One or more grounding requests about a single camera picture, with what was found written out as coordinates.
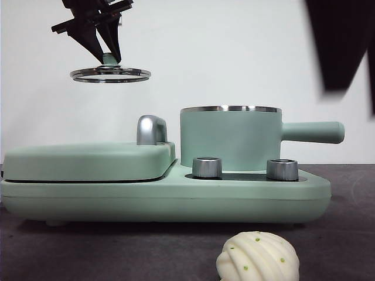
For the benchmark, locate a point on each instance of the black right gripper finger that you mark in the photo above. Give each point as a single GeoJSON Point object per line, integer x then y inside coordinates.
{"type": "Point", "coordinates": [372, 82]}
{"type": "Point", "coordinates": [337, 44]}

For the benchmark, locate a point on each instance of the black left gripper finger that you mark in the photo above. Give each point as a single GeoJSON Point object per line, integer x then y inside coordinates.
{"type": "Point", "coordinates": [112, 38]}
{"type": "Point", "coordinates": [85, 35]}

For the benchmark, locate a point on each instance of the glass pot lid green knob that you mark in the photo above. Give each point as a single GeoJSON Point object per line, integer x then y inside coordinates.
{"type": "Point", "coordinates": [109, 59]}

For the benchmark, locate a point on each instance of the twisted white bun green flecks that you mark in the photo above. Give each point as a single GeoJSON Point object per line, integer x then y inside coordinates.
{"type": "Point", "coordinates": [257, 257]}

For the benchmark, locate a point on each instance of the green hinged grill cover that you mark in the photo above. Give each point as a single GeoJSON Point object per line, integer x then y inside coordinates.
{"type": "Point", "coordinates": [88, 161]}

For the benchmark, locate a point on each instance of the silver control knob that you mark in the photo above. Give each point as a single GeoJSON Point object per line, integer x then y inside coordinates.
{"type": "Point", "coordinates": [206, 168]}
{"type": "Point", "coordinates": [282, 170]}

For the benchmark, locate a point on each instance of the black control panel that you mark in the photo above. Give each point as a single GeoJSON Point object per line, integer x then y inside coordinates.
{"type": "Point", "coordinates": [243, 176]}

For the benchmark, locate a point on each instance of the green breakfast machine base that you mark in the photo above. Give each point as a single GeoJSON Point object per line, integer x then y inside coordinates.
{"type": "Point", "coordinates": [175, 202]}

